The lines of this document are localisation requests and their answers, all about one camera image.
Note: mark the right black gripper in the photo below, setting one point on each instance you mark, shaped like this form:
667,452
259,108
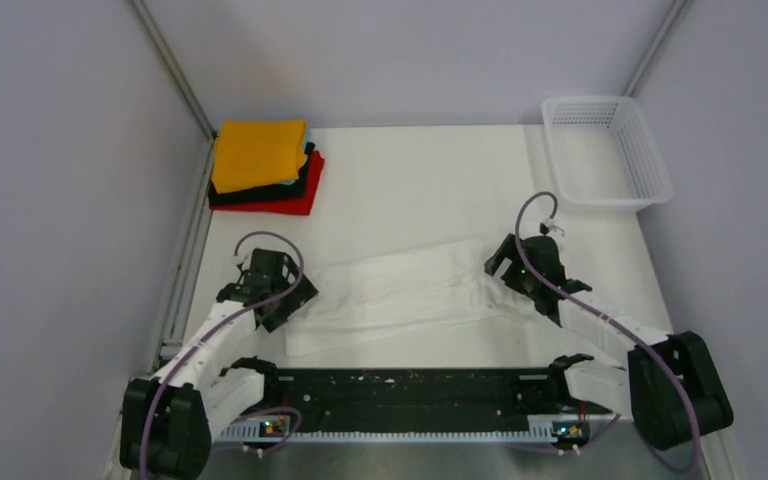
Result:
511,250

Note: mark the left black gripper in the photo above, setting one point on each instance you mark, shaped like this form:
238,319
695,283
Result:
296,298

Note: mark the white t shirt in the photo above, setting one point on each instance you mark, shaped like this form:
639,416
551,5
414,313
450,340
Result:
377,298

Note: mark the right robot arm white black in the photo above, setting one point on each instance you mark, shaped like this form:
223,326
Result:
666,383

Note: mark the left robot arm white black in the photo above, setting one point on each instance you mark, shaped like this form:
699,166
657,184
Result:
171,419

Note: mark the red folded t shirt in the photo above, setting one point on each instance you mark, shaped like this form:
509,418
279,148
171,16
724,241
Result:
295,199

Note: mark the black folded t shirt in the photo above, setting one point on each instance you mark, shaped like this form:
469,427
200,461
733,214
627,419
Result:
268,193

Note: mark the white plastic basket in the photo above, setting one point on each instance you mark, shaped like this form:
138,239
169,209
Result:
603,155

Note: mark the orange folded t shirt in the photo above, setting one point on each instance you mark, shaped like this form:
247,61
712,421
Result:
250,154

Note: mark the light blue folded t shirt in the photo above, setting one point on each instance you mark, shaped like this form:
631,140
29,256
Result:
306,148

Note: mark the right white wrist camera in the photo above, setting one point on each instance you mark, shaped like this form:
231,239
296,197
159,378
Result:
550,227

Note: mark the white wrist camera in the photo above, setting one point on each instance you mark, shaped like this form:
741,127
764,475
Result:
550,227
261,263

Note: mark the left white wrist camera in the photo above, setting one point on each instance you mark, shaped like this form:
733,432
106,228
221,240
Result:
261,263

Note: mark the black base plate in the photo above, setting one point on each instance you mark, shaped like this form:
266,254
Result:
416,400

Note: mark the left aluminium frame rail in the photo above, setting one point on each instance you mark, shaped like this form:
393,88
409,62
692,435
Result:
176,306

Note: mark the white cable duct rail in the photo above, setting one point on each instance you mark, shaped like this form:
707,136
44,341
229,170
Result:
539,431

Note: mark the left back aluminium post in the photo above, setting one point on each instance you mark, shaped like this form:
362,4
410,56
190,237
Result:
169,63

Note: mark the aluminium post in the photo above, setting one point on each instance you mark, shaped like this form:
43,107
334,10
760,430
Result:
169,63
659,42

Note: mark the right back aluminium post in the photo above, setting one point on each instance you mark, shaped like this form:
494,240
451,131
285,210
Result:
659,42

